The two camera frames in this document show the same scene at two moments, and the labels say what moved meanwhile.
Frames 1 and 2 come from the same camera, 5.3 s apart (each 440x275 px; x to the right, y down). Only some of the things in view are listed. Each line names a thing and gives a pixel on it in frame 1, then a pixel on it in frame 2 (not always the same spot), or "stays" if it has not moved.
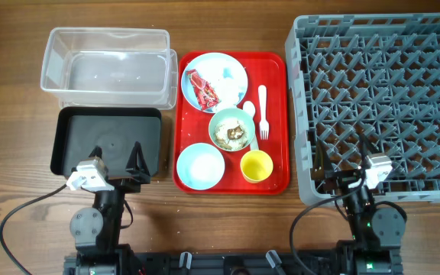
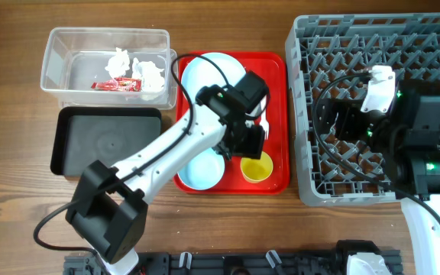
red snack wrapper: (206, 96) to (118, 85)
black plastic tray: (116, 130) stays
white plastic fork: (263, 126) stays
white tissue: (226, 78) to (118, 64)
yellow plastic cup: (256, 166) stays
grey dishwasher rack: (397, 81) stays
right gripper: (339, 179) to (349, 110)
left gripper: (131, 186) to (253, 149)
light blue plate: (215, 81) stays
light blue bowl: (200, 166) stays
